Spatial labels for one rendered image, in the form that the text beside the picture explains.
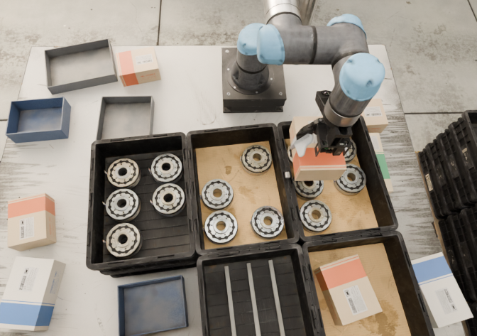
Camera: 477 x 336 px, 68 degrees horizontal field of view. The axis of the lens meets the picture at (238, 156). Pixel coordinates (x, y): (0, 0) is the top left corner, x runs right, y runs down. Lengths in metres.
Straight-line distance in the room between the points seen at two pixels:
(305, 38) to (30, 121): 1.20
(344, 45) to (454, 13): 2.66
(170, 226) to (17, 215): 0.52
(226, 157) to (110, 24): 1.86
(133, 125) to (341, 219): 0.86
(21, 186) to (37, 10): 1.88
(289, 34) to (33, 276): 1.02
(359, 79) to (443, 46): 2.43
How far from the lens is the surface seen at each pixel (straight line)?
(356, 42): 0.75
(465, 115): 1.93
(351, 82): 0.67
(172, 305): 1.25
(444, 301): 1.34
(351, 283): 1.10
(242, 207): 1.17
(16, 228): 1.38
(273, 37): 0.71
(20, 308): 1.30
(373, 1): 3.18
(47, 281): 1.28
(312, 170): 0.93
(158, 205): 1.15
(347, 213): 1.22
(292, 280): 1.14
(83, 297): 1.33
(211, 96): 1.51
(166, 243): 1.15
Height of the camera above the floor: 1.94
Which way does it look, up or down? 65 degrees down
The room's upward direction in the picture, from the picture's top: 5 degrees clockwise
